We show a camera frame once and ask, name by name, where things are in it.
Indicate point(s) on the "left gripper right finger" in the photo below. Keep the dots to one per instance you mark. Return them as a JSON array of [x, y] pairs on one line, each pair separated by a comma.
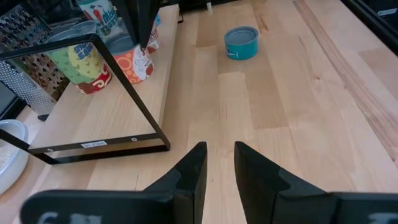
[[295, 205]]

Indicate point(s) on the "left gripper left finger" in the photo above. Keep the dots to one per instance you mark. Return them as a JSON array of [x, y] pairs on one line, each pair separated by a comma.
[[124, 207]]

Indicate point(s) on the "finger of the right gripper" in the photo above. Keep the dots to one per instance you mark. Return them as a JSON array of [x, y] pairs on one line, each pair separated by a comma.
[[147, 18], [126, 15]]

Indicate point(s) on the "white and orange saucy can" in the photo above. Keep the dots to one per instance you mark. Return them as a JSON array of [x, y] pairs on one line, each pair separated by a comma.
[[133, 67]]

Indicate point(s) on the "green and yellow can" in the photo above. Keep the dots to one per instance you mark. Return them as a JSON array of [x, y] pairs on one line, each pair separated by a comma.
[[84, 68]]

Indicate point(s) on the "short teal tuna can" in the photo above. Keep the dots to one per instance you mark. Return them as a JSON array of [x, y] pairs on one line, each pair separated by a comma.
[[241, 46]]

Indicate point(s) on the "white mixed vegetables can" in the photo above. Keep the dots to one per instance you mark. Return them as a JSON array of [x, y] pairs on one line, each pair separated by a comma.
[[107, 18]]

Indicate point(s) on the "white bowl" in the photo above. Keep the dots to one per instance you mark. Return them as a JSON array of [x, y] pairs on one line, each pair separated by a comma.
[[12, 168]]

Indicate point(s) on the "metal box grater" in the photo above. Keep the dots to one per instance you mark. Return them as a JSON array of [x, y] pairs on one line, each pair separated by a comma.
[[31, 90]]

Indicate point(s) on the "black drawer cabinet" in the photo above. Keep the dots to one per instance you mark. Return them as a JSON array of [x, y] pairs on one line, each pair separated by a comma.
[[387, 12]]

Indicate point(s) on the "black table rig frame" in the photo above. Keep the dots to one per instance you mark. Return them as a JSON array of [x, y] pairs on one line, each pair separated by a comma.
[[373, 26]]

